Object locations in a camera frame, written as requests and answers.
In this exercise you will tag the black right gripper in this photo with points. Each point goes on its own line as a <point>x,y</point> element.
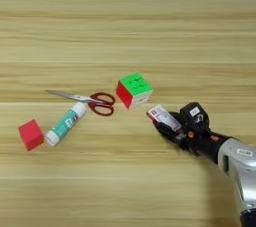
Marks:
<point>203,144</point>

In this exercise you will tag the small red white card box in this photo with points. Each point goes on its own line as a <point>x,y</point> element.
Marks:
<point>163,114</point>

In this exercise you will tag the colourful puzzle cube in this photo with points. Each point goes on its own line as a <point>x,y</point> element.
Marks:
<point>136,84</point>

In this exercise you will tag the white green glue stick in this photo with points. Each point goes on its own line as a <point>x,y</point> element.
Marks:
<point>65,124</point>

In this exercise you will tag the small red cube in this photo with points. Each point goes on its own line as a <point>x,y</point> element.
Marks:
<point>31,134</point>

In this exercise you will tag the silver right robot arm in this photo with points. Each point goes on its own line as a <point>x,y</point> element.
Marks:
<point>243,171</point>

